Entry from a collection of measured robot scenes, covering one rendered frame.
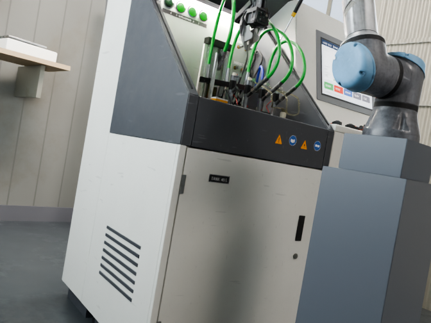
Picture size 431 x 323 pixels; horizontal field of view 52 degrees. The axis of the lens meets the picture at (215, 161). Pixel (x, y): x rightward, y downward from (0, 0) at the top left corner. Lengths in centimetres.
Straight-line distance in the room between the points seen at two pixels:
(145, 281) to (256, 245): 42
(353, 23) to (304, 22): 95
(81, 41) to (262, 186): 258
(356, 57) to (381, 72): 8
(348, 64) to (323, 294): 61
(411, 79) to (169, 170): 74
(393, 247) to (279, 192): 60
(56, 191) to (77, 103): 74
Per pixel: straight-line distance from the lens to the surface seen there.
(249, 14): 179
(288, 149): 164
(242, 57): 218
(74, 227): 214
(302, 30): 216
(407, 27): 362
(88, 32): 388
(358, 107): 236
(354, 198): 120
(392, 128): 124
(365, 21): 126
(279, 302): 179
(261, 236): 163
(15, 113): 364
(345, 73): 119
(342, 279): 123
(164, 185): 141
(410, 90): 128
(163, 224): 140
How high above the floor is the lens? 79
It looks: 1 degrees down
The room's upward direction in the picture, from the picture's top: 10 degrees clockwise
